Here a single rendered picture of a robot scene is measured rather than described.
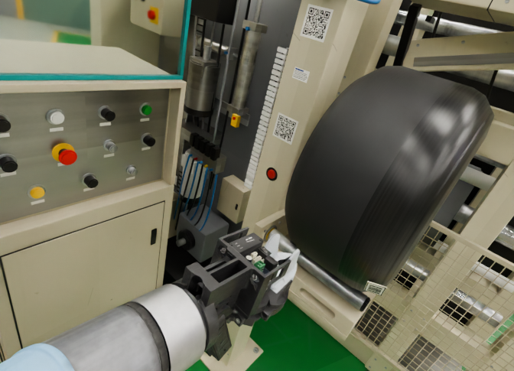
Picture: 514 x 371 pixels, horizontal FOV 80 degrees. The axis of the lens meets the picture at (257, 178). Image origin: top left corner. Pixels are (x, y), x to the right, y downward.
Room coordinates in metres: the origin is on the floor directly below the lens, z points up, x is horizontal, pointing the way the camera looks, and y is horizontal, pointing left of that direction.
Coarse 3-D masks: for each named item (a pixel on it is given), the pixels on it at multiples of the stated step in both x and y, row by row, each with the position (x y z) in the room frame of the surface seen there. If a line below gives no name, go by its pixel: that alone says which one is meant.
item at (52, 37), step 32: (0, 0) 0.58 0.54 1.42; (32, 0) 0.62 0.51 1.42; (64, 0) 0.67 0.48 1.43; (96, 0) 0.73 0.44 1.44; (128, 0) 0.79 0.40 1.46; (160, 0) 0.86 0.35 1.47; (0, 32) 0.58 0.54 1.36; (32, 32) 0.62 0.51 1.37; (64, 32) 0.67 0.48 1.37; (96, 32) 0.72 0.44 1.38; (128, 32) 0.79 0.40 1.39; (160, 32) 0.86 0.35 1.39; (0, 64) 0.57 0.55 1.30; (32, 64) 0.61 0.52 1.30; (64, 64) 0.66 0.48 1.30; (96, 64) 0.72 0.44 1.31; (128, 64) 0.79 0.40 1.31; (160, 64) 0.87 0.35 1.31
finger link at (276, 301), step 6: (288, 282) 0.30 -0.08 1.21; (282, 288) 0.28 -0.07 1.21; (288, 288) 0.30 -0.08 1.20; (270, 294) 0.27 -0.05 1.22; (276, 294) 0.27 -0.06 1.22; (282, 294) 0.28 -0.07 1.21; (270, 300) 0.26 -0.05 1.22; (276, 300) 0.26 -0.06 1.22; (282, 300) 0.26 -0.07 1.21; (270, 306) 0.25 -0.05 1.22; (276, 306) 0.25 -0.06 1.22; (282, 306) 0.26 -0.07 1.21; (264, 312) 0.24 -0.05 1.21; (270, 312) 0.24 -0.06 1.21; (276, 312) 0.25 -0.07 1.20; (264, 318) 0.24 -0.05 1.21
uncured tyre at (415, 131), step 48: (384, 96) 0.67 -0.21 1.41; (432, 96) 0.66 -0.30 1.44; (480, 96) 0.69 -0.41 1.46; (336, 144) 0.61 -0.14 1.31; (384, 144) 0.58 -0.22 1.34; (432, 144) 0.56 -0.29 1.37; (480, 144) 0.65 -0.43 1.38; (288, 192) 0.65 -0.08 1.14; (336, 192) 0.56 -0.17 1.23; (384, 192) 0.52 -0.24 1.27; (432, 192) 0.52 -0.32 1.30; (336, 240) 0.54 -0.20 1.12; (384, 240) 0.49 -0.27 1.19
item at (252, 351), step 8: (248, 344) 0.99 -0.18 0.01; (256, 344) 1.00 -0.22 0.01; (248, 352) 0.95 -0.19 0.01; (256, 352) 0.95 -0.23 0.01; (208, 360) 0.85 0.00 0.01; (216, 360) 0.86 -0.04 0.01; (240, 360) 0.89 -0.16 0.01; (248, 360) 0.90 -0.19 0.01; (208, 368) 0.82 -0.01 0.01; (216, 368) 0.83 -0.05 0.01; (224, 368) 0.84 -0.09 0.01; (232, 368) 0.85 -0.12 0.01; (240, 368) 0.86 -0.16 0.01
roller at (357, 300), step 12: (288, 240) 0.75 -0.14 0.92; (288, 252) 0.72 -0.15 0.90; (300, 252) 0.71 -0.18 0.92; (300, 264) 0.69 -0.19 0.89; (312, 264) 0.68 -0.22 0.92; (324, 276) 0.65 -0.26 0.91; (336, 288) 0.62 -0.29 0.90; (348, 288) 0.62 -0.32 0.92; (348, 300) 0.60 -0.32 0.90; (360, 300) 0.59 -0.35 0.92
